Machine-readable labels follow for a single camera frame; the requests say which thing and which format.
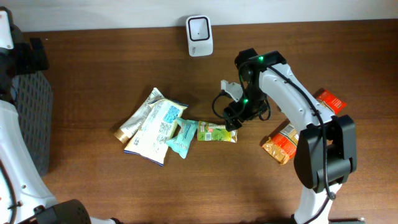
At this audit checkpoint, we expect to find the green yellow snack packet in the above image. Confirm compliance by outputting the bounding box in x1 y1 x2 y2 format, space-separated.
197 121 238 143

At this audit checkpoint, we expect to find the teal wet wipes pack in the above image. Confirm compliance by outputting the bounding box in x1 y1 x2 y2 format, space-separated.
166 117 198 159

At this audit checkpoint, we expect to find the orange spaghetti package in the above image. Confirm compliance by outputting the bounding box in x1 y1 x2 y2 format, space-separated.
261 88 347 165

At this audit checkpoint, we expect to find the white blue snack bag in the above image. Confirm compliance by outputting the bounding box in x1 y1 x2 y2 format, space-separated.
124 98 188 166

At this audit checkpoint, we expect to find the white gold cream tube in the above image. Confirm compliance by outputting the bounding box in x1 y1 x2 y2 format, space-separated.
114 88 164 144

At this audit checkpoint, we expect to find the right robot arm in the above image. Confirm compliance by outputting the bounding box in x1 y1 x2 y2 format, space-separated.
219 49 357 223

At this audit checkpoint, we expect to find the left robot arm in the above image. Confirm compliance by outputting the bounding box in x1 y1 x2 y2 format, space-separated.
1 6 119 224

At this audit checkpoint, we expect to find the white barcode scanner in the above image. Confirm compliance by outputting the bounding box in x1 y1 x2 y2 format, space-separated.
185 15 213 57

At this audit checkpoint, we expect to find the grey plastic mesh basket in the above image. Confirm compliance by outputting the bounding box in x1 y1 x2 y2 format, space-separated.
11 72 53 177

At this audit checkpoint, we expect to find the right black camera cable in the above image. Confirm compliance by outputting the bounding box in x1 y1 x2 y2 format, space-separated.
211 91 233 121

